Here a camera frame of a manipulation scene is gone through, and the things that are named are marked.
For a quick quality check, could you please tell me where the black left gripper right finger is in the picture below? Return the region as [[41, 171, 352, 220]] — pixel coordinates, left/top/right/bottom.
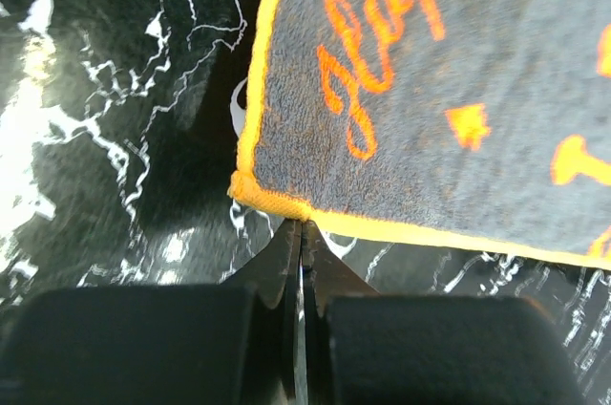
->
[[301, 223, 584, 404]]

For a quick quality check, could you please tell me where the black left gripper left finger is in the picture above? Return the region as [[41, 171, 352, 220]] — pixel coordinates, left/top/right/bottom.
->
[[1, 220, 302, 404]]

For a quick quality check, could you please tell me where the orange and grey towel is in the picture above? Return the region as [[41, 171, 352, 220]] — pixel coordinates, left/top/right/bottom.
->
[[229, 0, 610, 269]]

